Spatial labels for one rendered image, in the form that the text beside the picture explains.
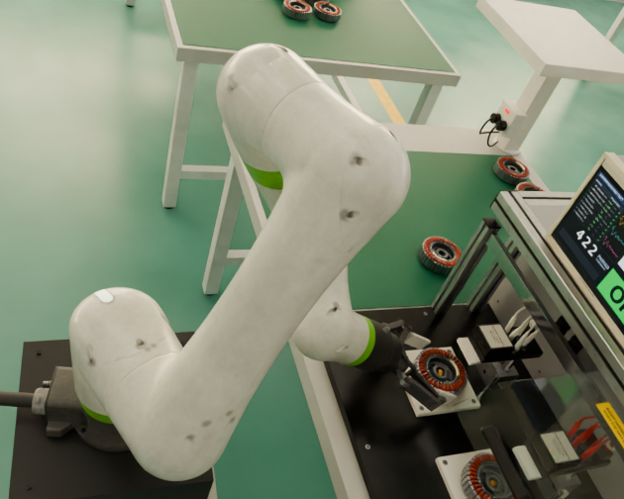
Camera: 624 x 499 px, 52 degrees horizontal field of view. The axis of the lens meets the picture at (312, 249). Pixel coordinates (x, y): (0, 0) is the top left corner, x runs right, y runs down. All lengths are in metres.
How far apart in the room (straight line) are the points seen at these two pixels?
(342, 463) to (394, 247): 0.64
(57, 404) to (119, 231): 1.58
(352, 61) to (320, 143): 1.77
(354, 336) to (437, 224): 0.79
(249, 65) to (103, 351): 0.41
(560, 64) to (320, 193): 1.21
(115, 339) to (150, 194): 1.90
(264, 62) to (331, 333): 0.47
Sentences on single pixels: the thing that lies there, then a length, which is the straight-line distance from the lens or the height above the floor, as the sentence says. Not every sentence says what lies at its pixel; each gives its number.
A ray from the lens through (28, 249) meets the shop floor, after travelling 2.51.
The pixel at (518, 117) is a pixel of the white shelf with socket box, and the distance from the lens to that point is 2.19.
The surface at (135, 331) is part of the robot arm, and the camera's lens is 0.89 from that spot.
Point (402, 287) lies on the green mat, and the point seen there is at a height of 0.75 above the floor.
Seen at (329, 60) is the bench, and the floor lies 0.75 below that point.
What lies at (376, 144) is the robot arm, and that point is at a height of 1.46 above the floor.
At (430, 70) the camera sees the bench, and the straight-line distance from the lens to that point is 2.59.
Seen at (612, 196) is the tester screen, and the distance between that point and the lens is 1.19.
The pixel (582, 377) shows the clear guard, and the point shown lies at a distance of 1.17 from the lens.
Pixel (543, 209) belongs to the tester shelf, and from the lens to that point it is 1.37.
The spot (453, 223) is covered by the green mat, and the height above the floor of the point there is 0.75.
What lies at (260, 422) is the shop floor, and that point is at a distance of 2.13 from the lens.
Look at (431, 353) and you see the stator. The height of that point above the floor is 0.82.
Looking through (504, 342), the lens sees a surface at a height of 0.92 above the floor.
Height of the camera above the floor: 1.80
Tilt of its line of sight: 42 degrees down
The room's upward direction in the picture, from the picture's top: 21 degrees clockwise
